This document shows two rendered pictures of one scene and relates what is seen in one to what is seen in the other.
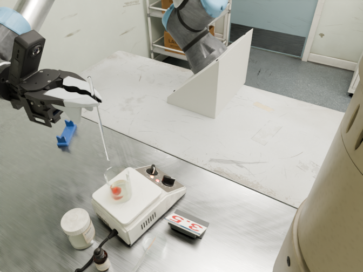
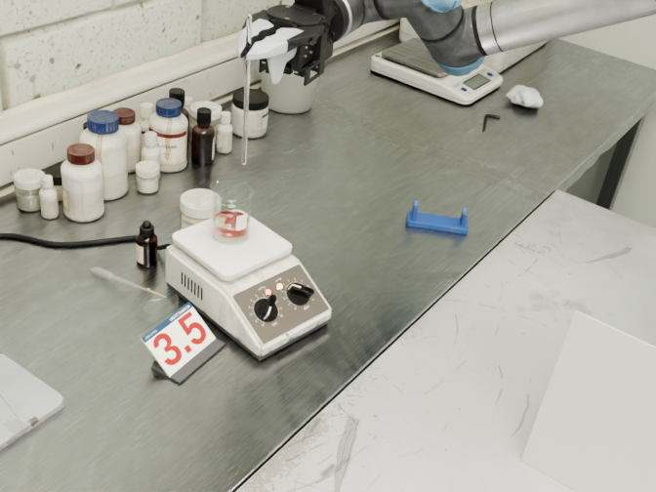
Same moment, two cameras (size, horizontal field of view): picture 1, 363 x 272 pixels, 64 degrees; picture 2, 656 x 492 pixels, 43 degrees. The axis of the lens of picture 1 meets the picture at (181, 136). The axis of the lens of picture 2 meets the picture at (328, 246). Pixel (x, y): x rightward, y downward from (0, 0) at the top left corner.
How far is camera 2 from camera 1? 0.95 m
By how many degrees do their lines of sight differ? 67
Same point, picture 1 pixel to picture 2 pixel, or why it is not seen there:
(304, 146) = not seen: outside the picture
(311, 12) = not seen: outside the picture
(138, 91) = (621, 324)
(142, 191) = (229, 255)
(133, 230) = (171, 259)
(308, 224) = not seen: outside the picture
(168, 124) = (486, 364)
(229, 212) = (194, 420)
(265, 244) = (104, 457)
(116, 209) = (202, 228)
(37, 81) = (288, 12)
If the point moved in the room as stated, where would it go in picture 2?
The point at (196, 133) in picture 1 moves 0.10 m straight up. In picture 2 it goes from (455, 411) to (472, 349)
